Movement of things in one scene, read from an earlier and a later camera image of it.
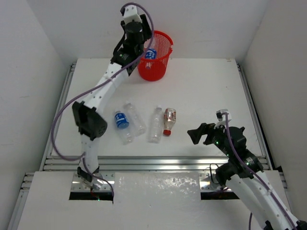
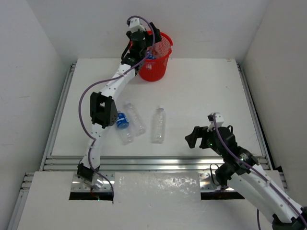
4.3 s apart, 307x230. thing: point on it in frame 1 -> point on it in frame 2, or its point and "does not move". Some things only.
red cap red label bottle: [170, 117] -> [155, 51]
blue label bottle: [122, 122] does not move
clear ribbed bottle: [137, 122] does not move
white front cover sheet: [157, 188] does not move
